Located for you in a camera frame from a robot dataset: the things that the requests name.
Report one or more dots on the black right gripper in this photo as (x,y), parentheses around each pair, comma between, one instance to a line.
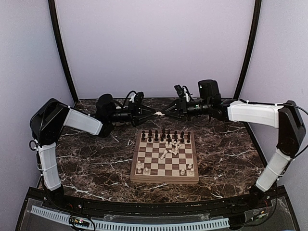
(182,110)

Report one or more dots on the right black frame post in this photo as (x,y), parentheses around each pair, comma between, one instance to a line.
(249,49)

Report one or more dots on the left black frame post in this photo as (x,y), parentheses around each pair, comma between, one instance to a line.
(61,51)

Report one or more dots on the white slotted cable duct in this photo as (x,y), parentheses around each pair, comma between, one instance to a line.
(129,223)

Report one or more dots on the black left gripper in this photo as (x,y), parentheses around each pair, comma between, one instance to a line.
(135,114)

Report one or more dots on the black frame post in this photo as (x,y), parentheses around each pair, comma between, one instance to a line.
(249,49)
(61,51)

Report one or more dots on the black front rail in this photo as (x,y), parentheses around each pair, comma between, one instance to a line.
(213,207)

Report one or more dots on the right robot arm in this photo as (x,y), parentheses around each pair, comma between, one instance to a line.
(283,120)

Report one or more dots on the wooden chess board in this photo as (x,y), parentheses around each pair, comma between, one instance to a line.
(150,145)

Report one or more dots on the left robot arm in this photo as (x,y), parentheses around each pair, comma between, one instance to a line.
(48,123)

